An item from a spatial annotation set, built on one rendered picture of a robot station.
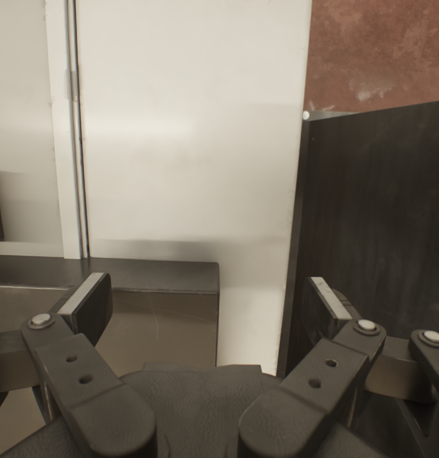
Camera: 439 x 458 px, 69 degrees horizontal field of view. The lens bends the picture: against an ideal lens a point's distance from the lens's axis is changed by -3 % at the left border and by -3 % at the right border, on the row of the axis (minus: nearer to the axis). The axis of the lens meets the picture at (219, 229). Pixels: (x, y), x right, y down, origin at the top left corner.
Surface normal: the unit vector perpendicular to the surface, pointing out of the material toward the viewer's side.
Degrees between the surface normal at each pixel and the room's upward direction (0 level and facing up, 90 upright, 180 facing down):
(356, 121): 90
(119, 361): 0
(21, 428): 0
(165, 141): 0
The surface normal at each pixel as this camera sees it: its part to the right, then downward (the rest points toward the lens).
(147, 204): 0.01, 0.27
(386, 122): -1.00, -0.02
